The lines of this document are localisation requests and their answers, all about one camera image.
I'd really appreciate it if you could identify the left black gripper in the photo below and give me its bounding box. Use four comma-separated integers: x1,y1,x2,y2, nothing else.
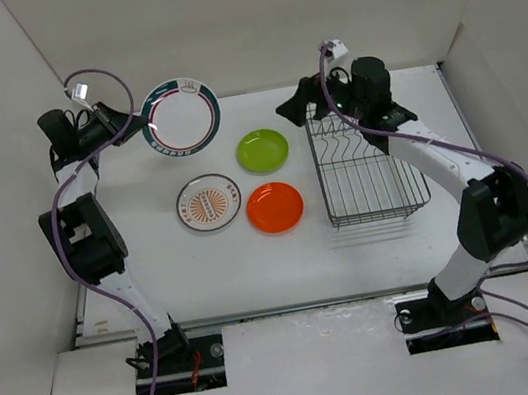
70,95,152,155

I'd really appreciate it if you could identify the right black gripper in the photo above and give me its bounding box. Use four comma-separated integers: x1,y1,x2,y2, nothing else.
268,57,369,134

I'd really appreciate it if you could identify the green rimmed white plate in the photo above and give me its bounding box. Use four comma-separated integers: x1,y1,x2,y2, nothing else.
140,77,222,157

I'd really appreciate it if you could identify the orange sunburst patterned plate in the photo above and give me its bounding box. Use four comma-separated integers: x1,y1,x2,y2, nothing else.
176,173,243,233

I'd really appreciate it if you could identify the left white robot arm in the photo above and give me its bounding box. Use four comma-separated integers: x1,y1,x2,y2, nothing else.
37,102,194,372

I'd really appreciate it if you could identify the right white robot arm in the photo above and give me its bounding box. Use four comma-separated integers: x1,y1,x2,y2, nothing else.
276,57,528,335

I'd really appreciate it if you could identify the green plastic plate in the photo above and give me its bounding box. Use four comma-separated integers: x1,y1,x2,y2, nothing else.
236,128,289,174

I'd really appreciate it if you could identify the orange plastic plate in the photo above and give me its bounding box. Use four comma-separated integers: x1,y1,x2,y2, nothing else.
246,181,305,235

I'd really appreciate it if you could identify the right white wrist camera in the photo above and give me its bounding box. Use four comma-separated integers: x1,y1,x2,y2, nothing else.
319,39,350,64

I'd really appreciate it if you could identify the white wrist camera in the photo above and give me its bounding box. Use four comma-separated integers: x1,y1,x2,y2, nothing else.
319,39,350,64
63,82,93,111

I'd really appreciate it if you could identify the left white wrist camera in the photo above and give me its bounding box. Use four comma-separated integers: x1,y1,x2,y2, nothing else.
63,82,93,111

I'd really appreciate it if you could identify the grey wire dish rack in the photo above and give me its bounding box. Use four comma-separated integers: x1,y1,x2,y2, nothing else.
305,104,432,229

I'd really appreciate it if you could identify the aluminium rail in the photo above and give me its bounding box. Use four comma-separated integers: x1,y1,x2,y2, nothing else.
72,263,528,352

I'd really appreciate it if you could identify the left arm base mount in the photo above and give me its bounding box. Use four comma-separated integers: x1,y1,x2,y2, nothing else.
153,333,227,395

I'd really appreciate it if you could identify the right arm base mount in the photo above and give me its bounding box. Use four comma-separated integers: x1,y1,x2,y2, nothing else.
394,291,500,355

